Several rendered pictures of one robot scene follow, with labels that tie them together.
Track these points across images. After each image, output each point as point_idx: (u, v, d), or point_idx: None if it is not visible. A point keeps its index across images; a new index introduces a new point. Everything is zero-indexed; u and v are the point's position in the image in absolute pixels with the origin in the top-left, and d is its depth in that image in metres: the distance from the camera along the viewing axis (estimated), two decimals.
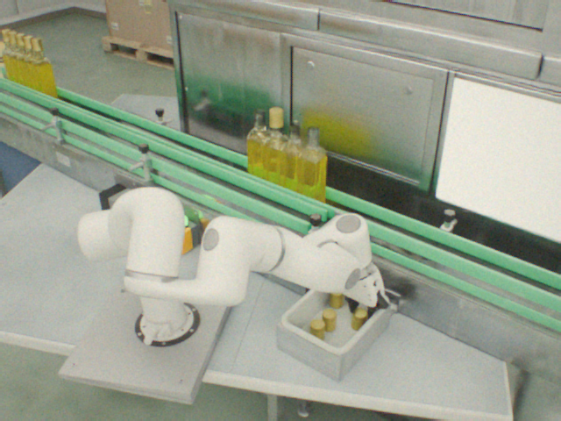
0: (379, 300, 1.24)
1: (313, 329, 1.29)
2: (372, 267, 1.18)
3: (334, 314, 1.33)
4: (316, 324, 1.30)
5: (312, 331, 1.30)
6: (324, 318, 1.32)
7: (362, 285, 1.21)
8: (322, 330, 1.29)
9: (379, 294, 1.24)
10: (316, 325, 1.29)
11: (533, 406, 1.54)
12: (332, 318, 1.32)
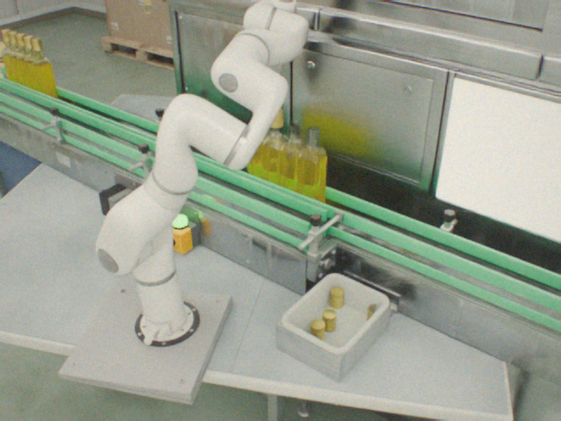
0: None
1: (313, 329, 1.29)
2: None
3: (334, 314, 1.33)
4: (316, 324, 1.30)
5: (312, 331, 1.30)
6: (324, 318, 1.32)
7: None
8: (322, 330, 1.29)
9: None
10: (316, 325, 1.29)
11: (533, 406, 1.54)
12: (332, 318, 1.32)
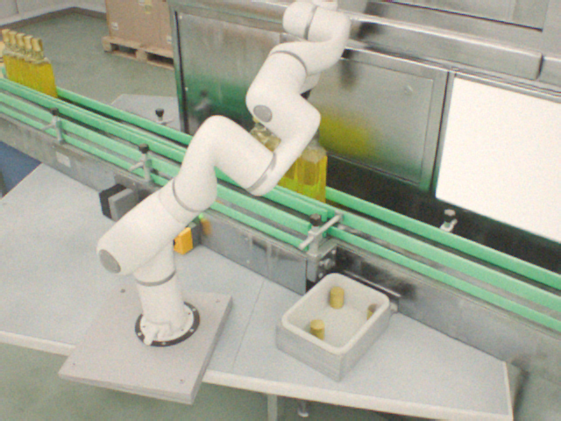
0: None
1: (313, 329, 1.29)
2: None
3: None
4: (316, 324, 1.30)
5: (312, 331, 1.30)
6: None
7: None
8: (322, 330, 1.29)
9: None
10: (316, 325, 1.29)
11: (533, 406, 1.54)
12: None
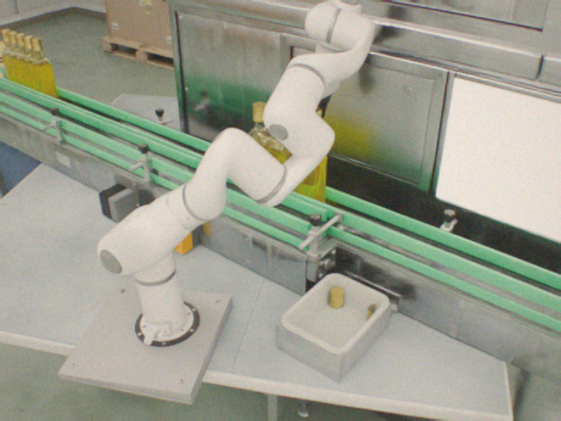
0: None
1: (320, 110, 1.37)
2: None
3: None
4: (316, 109, 1.37)
5: (319, 116, 1.37)
6: None
7: None
8: (320, 109, 1.38)
9: None
10: (317, 108, 1.37)
11: (533, 406, 1.54)
12: None
